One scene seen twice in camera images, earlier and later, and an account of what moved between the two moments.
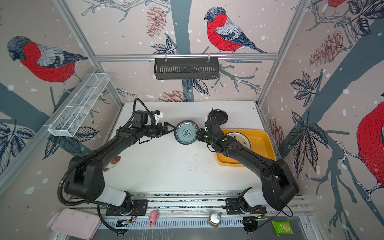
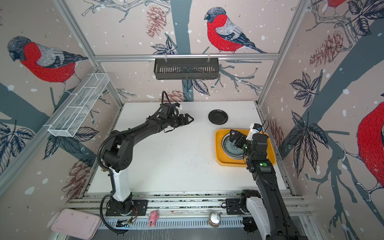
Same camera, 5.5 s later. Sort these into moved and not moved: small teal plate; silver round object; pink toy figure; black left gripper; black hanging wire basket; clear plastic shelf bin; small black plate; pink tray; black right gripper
Moved: black right gripper; black left gripper; small teal plate
Not moved: pink toy figure; small black plate; silver round object; black hanging wire basket; clear plastic shelf bin; pink tray
